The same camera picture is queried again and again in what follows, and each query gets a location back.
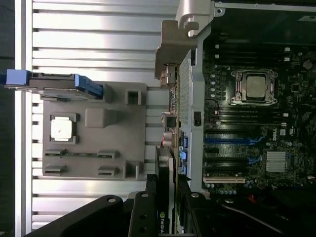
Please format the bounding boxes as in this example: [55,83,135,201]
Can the white expansion slot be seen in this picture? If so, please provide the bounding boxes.
[202,176,245,185]

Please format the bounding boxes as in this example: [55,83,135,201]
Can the blue card retainer clips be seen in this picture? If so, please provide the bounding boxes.
[179,137,190,173]

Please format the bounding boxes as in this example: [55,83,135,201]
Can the blue expansion slot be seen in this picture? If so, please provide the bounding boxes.
[204,137,262,147]

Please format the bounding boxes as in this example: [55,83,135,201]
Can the grey plastic parts rack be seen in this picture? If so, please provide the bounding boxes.
[39,82,149,182]

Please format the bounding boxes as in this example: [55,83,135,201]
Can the spare green RAM stick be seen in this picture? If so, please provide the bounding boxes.
[46,152,113,158]

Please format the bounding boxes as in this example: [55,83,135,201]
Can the silver chipset heatsink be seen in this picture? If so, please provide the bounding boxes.
[266,152,288,173]

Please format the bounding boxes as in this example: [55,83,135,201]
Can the open black PC case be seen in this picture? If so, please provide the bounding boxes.
[176,0,316,237]

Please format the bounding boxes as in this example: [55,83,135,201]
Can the spare silver CPU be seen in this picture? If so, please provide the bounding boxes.
[50,115,74,141]

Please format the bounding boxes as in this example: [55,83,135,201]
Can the green motherboard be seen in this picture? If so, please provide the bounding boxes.
[203,37,316,198]

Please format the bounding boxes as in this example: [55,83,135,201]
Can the CPU socket with CPU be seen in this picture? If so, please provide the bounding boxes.
[229,68,278,107]

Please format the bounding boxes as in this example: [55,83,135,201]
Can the hard disk in blue caddy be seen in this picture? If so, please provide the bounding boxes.
[0,69,104,101]

